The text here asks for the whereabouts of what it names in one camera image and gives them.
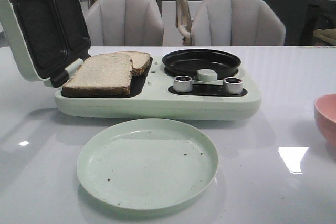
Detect grey upholstered chair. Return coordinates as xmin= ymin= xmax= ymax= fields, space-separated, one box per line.
xmin=85 ymin=0 xmax=164 ymax=46
xmin=191 ymin=0 xmax=286 ymax=46

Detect bread slice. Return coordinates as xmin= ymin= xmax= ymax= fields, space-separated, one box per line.
xmin=62 ymin=53 xmax=133 ymax=97
xmin=119 ymin=51 xmax=151 ymax=76

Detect left grey upholstered chair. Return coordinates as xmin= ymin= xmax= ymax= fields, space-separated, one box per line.
xmin=85 ymin=0 xmax=164 ymax=46

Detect beige office chair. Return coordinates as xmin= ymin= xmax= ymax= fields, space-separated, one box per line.
xmin=175 ymin=0 xmax=192 ymax=46

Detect right silver control knob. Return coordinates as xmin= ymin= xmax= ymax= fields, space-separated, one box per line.
xmin=223 ymin=77 xmax=243 ymax=95

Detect left silver control knob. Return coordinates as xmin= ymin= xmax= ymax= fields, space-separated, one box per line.
xmin=173 ymin=75 xmax=193 ymax=93

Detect light green round plate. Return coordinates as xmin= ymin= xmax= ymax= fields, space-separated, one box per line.
xmin=77 ymin=119 xmax=219 ymax=212

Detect beige cushion at right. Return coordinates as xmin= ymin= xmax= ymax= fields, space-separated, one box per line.
xmin=313 ymin=28 xmax=336 ymax=46

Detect right grey upholstered chair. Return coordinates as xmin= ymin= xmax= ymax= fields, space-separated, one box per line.
xmin=191 ymin=0 xmax=286 ymax=46

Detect green breakfast maker base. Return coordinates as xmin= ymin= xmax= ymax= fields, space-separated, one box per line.
xmin=55 ymin=55 xmax=261 ymax=120

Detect black round frying pan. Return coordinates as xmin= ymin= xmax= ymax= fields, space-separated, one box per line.
xmin=162 ymin=49 xmax=241 ymax=80

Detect pink bowl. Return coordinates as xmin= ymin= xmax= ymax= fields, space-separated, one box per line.
xmin=314 ymin=94 xmax=335 ymax=146

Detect green breakfast maker lid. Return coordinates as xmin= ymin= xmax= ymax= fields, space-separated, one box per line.
xmin=1 ymin=0 xmax=90 ymax=88

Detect silver control knob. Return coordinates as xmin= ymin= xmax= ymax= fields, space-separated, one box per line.
xmin=173 ymin=75 xmax=193 ymax=93
xmin=223 ymin=77 xmax=243 ymax=95

